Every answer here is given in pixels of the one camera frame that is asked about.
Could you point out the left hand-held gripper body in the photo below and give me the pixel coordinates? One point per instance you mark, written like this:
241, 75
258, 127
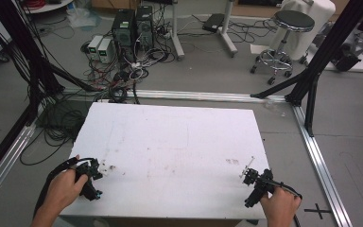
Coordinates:
91, 189

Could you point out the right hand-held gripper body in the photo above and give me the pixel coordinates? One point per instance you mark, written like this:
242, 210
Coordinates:
260, 189

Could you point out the person's left hand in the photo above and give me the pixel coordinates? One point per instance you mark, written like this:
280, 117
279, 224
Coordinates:
64, 189

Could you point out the person's right hand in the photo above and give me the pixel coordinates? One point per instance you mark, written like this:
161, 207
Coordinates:
280, 206

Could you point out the white power supply box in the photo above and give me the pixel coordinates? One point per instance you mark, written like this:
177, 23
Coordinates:
105, 50
94, 45

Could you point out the white metal stand leg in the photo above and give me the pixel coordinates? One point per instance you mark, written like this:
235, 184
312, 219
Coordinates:
228, 34
177, 34

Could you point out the large black computer tower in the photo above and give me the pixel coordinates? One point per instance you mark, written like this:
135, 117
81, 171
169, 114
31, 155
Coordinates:
123, 31

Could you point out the black floor device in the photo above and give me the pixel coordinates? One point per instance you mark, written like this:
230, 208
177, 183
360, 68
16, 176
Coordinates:
346, 60

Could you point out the flat black box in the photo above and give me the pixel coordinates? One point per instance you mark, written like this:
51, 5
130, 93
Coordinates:
213, 22

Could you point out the small black computer tower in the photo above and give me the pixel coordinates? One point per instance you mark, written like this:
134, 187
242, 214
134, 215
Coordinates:
145, 25

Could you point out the black round stool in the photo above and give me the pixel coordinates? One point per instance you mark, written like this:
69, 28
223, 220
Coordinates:
293, 21

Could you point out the clear plastic bag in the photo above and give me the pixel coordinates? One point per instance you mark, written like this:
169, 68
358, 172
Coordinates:
82, 15

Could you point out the round white table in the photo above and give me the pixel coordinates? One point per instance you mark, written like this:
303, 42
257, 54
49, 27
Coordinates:
50, 6

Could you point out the long aluminium floor rail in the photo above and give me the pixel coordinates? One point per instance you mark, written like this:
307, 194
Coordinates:
201, 95

